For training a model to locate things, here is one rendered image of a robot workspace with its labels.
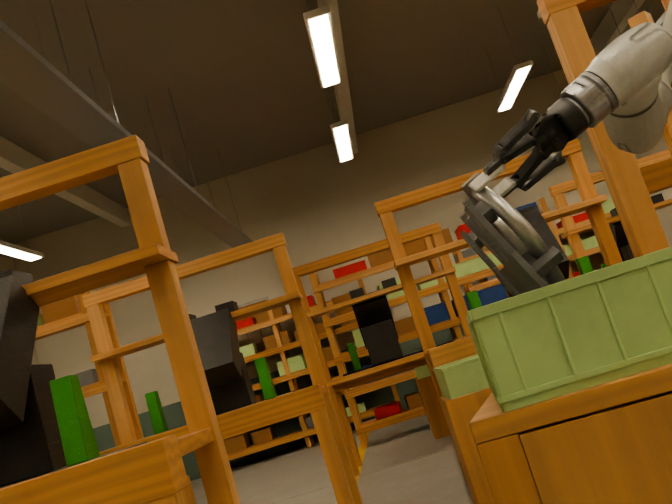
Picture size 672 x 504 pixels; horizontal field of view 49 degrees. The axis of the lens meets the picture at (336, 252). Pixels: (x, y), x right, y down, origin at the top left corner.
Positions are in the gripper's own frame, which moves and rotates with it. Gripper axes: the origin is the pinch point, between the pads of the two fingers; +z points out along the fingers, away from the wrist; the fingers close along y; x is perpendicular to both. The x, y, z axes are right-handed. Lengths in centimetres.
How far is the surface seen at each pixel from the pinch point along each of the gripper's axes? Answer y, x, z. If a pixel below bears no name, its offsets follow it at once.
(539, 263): -8.4, 14.5, 4.1
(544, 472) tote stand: -19, 39, 27
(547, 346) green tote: -8.7, 28.9, 13.8
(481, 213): 1.5, 5.8, 5.7
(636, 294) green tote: -10.3, 31.4, -1.8
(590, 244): -764, -682, -249
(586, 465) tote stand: -20, 42, 22
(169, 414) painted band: -610, -859, 426
